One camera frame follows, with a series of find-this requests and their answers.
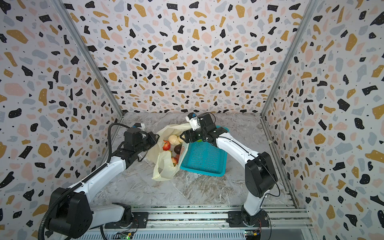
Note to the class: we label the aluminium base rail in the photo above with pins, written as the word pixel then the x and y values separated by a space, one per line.
pixel 275 222

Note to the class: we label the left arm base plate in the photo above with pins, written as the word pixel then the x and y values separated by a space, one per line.
pixel 135 220

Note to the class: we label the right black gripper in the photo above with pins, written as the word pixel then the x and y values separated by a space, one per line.
pixel 192 135

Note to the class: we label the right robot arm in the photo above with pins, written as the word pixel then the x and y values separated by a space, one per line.
pixel 260 174

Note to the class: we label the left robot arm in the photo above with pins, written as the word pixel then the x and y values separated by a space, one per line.
pixel 70 213

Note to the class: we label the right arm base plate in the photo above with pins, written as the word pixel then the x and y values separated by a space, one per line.
pixel 238 219

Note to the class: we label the dark purple fruit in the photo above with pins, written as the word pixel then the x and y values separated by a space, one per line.
pixel 178 149

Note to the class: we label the pink peach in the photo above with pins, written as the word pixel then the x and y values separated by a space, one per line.
pixel 175 161

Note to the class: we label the translucent yellowish plastic bag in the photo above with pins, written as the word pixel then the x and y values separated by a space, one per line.
pixel 164 169

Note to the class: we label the beige potato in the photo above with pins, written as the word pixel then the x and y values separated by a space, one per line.
pixel 174 140

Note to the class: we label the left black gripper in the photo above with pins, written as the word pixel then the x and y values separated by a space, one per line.
pixel 149 136

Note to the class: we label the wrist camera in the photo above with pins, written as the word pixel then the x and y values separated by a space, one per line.
pixel 192 119
pixel 139 125

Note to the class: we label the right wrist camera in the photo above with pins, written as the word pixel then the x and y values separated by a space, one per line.
pixel 192 119

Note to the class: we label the teal plastic basket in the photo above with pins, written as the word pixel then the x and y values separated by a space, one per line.
pixel 202 157

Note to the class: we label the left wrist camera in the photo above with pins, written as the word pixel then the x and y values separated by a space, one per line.
pixel 139 125

